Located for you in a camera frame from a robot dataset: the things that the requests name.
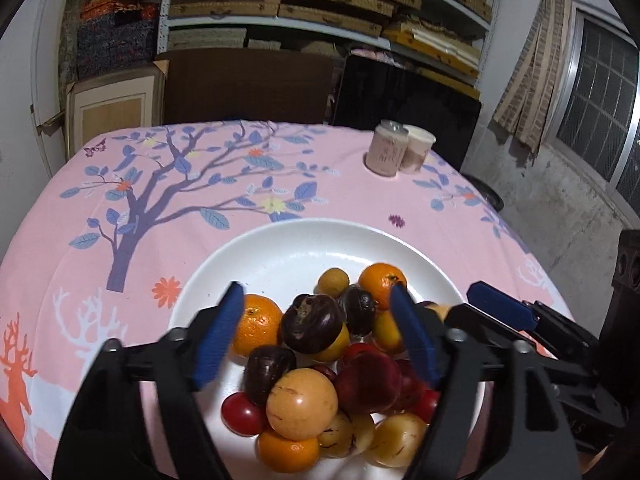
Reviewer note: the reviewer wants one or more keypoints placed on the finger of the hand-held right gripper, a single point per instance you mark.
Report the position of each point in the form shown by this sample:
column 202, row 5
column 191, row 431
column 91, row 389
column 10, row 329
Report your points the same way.
column 585, row 385
column 500, row 302

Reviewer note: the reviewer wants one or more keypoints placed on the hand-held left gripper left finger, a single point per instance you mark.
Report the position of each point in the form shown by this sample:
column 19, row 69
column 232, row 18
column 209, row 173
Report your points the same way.
column 220, row 335

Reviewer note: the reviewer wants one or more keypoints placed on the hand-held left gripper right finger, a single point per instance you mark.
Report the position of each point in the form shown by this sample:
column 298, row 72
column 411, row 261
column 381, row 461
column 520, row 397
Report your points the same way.
column 415, row 340

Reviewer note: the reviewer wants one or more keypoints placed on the small orange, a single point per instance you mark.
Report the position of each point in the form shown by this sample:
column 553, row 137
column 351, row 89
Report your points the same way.
column 287, row 452
column 386, row 332
column 336, row 349

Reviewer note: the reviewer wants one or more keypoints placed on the large mandarin orange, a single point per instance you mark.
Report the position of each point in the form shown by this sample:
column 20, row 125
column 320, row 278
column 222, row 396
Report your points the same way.
column 380, row 280
column 256, row 325

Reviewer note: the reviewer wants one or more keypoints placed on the dark red plum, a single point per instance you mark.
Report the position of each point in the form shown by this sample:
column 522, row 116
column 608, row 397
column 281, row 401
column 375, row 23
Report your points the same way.
column 410, row 387
column 367, row 382

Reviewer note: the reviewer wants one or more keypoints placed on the dark purple mangosteen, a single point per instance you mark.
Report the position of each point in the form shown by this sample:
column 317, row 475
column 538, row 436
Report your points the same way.
column 312, row 322
column 267, row 367
column 359, row 310

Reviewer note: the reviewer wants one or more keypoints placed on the white plate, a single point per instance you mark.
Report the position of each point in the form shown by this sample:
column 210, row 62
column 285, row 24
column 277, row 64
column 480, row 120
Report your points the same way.
column 280, row 260

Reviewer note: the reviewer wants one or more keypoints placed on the tiny yellow round fruit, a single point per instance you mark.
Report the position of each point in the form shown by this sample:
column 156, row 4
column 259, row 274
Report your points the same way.
column 333, row 281

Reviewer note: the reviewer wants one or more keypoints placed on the striped yellow pepino melon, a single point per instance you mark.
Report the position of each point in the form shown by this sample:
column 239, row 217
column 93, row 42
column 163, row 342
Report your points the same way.
column 347, row 432

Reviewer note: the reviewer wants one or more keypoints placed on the black round object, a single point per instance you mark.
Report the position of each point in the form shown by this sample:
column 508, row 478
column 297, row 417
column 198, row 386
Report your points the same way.
column 487, row 192

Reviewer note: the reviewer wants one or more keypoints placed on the pink printed tablecloth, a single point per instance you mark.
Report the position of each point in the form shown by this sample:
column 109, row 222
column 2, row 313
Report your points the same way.
column 150, row 185

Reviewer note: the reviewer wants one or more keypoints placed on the paper cup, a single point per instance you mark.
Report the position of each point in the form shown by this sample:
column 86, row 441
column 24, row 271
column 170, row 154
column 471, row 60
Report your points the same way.
column 419, row 150

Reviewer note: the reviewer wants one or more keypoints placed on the barred window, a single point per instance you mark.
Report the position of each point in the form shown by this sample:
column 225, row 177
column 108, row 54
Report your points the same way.
column 600, row 95

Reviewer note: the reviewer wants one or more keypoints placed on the black panel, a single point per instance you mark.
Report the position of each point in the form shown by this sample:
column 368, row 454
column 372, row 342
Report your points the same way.
column 405, row 95

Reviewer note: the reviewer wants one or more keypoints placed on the brick pattern curtain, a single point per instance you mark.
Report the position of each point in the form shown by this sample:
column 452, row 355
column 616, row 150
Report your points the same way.
column 535, row 70

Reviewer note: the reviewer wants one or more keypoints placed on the framed picture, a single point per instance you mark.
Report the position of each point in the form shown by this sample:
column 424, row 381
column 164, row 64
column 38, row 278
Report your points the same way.
column 115, row 110

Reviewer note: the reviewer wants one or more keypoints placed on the brown board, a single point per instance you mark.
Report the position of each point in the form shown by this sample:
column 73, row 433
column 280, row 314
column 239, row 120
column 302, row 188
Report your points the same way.
column 245, row 85

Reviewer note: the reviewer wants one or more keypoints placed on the pink folded cloth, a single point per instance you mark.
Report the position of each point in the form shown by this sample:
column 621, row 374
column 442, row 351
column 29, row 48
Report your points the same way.
column 372, row 55

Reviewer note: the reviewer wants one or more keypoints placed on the white door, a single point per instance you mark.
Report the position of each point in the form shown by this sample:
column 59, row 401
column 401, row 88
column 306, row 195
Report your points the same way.
column 47, row 70

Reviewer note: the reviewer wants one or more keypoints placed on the stack of patterned boxes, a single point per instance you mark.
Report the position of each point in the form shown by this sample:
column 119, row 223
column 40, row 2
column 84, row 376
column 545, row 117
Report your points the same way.
column 115, row 35

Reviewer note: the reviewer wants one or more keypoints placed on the white metal shelf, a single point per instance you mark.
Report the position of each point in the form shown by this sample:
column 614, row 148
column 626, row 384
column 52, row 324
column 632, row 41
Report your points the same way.
column 162, row 20

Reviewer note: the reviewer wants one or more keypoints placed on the stack of woven flat boxes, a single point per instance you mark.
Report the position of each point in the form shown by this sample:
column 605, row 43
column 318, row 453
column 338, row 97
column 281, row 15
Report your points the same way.
column 340, row 5

